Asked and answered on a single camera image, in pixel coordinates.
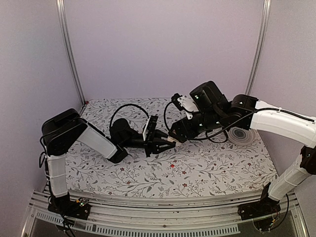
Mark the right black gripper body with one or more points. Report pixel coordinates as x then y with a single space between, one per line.
191 132

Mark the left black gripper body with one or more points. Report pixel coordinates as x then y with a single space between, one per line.
148 143

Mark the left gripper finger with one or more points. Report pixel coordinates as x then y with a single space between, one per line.
164 147
159 134

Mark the beige earbud charging case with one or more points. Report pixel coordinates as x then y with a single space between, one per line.
170 139

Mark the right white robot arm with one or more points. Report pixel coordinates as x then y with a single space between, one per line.
208 109

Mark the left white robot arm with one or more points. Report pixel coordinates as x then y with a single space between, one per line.
62 131

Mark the white ringed coaster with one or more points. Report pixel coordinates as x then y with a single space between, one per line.
240 136

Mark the floral patterned table mat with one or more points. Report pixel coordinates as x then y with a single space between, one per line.
202 168

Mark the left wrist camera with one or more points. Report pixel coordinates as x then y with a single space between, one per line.
149 128

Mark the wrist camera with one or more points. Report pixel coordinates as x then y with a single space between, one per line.
149 128
183 103

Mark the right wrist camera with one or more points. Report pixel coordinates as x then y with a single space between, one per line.
183 103

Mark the right aluminium frame post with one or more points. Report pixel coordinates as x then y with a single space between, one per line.
259 45

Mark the aluminium frame post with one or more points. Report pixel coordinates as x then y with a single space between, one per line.
68 48
259 45

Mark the front aluminium rail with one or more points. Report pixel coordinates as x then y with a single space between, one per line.
215 216

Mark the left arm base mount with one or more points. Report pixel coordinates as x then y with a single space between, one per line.
70 208

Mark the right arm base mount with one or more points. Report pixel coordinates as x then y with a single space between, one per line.
257 209

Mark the left aluminium frame post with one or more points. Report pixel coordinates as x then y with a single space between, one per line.
68 48

